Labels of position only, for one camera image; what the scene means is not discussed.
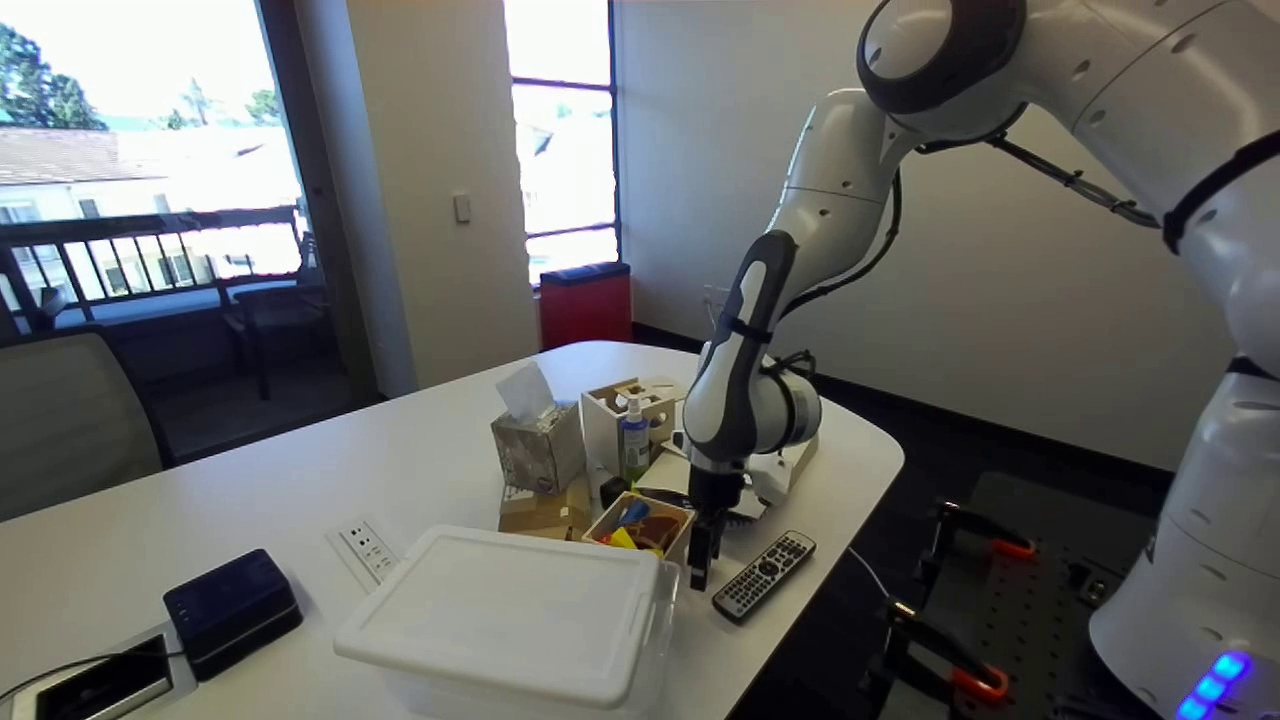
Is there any grey office chair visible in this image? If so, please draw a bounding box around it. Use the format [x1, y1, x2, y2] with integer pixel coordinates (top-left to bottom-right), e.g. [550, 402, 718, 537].
[0, 327, 174, 523]

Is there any black clamp orange tip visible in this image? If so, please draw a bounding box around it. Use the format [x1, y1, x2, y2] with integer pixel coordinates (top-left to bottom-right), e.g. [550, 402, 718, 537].
[880, 595, 1018, 712]
[930, 496, 1046, 572]

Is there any grey tissue box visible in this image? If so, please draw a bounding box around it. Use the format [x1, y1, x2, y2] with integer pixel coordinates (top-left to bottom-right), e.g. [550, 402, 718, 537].
[488, 356, 592, 491]

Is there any white power outlet strip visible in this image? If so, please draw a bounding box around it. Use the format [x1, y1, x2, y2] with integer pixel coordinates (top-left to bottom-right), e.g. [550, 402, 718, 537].
[325, 518, 404, 592]

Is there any small wooden toy box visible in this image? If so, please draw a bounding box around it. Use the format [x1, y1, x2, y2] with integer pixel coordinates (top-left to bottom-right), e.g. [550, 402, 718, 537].
[581, 488, 701, 563]

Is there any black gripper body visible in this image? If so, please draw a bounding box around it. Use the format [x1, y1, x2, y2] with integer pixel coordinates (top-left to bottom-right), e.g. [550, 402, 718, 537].
[685, 455, 754, 537]

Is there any dark patio chair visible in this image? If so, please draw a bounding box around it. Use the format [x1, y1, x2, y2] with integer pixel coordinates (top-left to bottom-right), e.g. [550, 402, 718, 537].
[216, 260, 331, 403]

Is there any white open wooden box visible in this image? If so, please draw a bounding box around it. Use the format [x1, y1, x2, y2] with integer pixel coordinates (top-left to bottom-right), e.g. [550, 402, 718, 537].
[581, 375, 698, 484]

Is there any white plastic storage bin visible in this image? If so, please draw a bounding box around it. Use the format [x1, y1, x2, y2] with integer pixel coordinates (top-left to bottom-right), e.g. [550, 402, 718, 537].
[331, 523, 685, 720]

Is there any dark balcony railing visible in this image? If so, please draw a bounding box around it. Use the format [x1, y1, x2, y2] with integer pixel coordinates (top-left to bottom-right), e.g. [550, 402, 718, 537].
[0, 205, 314, 333]

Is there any dark blue box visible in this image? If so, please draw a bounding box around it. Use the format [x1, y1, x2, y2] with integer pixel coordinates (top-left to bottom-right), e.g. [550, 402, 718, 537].
[162, 546, 310, 686]

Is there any narrow window frame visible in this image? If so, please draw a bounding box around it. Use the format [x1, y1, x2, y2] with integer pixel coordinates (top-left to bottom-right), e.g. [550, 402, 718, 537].
[500, 0, 624, 289]

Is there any black flat device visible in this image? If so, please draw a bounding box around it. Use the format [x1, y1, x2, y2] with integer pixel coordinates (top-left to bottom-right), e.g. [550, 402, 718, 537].
[29, 634, 179, 720]

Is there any white paper folder stack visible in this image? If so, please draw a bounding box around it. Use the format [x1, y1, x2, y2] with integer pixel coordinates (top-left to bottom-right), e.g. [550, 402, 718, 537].
[633, 434, 822, 523]

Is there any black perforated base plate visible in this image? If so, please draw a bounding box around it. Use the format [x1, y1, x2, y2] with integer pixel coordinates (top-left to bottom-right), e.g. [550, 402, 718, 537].
[915, 463, 1168, 720]

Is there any black remote control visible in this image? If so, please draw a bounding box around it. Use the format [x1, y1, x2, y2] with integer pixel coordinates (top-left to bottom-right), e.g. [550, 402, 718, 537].
[710, 529, 822, 629]

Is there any brown translucent package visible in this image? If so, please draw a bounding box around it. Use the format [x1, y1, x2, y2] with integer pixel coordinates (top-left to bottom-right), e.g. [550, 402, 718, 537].
[495, 476, 600, 546]

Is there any red bin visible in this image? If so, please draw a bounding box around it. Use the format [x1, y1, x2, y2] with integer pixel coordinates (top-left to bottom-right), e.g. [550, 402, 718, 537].
[535, 260, 635, 352]

